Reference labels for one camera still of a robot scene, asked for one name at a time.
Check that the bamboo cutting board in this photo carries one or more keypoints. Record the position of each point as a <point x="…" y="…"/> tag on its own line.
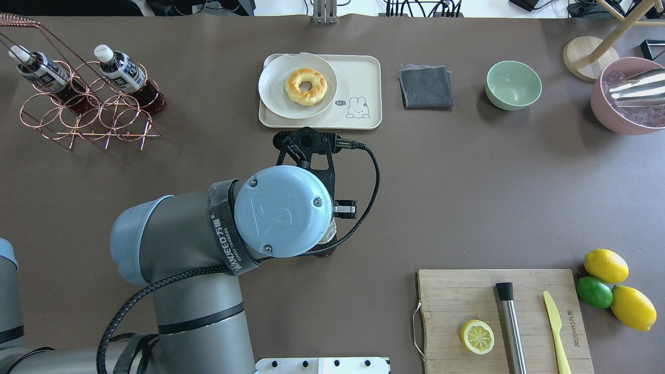
<point x="452" y="297"/>

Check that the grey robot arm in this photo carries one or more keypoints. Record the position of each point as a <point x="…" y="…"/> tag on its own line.
<point x="187" y="252"/>

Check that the white plate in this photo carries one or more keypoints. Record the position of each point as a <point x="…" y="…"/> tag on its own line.
<point x="273" y="77"/>

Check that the glazed donut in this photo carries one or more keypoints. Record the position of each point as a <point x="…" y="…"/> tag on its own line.
<point x="306" y="87"/>

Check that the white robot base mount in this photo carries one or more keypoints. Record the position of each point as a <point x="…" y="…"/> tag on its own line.
<point x="324" y="365"/>

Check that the half lemon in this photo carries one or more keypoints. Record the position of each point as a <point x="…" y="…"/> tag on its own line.
<point x="477" y="336"/>

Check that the copper wire bottle rack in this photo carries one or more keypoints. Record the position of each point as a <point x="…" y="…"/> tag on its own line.
<point x="115" y="115"/>

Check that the aluminium camera post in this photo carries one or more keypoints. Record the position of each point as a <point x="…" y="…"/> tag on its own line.
<point x="325" y="11"/>

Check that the tea bottle rear in rack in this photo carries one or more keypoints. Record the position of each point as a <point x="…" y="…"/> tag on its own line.
<point x="44" y="74"/>

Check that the tea bottle right in rack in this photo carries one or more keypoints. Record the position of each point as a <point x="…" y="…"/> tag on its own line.
<point x="128" y="77"/>

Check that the grey folded cloth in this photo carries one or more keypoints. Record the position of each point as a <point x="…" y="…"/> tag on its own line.
<point x="426" y="86"/>

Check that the steel muddler black tip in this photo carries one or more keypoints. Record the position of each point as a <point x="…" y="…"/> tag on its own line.
<point x="514" y="347"/>

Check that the yellow plastic knife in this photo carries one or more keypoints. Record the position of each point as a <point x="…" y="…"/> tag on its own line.
<point x="556" y="326"/>

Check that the tea bottle from rack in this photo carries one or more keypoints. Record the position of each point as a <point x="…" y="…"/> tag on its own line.
<point x="327" y="240"/>

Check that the pink bowl with ice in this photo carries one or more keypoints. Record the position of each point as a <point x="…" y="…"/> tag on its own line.
<point x="631" y="121"/>

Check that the beige rabbit tray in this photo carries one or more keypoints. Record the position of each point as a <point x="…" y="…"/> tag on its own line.
<point x="357" y="103"/>

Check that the yellow lemon near board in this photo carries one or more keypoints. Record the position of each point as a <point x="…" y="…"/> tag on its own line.
<point x="606" y="265"/>

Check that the wooden stand with round base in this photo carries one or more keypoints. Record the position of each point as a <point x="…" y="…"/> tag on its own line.
<point x="587" y="56"/>

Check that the tea bottle in rack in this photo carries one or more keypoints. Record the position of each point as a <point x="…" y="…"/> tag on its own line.
<point x="128" y="77"/>
<point x="44" y="74"/>

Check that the green lime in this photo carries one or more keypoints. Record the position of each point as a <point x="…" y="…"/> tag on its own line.
<point x="594" y="292"/>

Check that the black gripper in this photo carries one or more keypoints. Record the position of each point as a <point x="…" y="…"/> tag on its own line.
<point x="346" y="209"/>

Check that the yellow lemon outer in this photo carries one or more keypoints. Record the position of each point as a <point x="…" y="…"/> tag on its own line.
<point x="633" y="308"/>

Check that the green bowl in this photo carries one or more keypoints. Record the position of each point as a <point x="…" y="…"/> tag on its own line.
<point x="512" y="85"/>

